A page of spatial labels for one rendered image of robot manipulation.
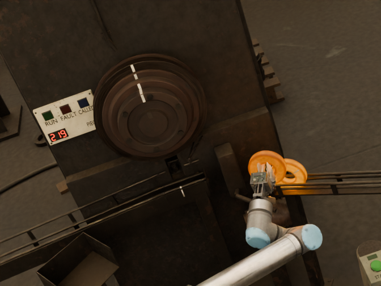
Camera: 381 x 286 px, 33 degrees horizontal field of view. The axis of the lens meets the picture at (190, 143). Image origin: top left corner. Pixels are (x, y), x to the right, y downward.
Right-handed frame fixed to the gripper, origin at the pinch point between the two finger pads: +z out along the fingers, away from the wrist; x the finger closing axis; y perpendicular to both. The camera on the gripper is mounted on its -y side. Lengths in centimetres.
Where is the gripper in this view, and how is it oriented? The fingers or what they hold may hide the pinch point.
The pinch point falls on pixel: (266, 164)
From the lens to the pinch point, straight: 264.7
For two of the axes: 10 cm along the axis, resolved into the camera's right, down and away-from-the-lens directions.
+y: -3.4, -5.9, -7.3
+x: -9.3, 0.9, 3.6
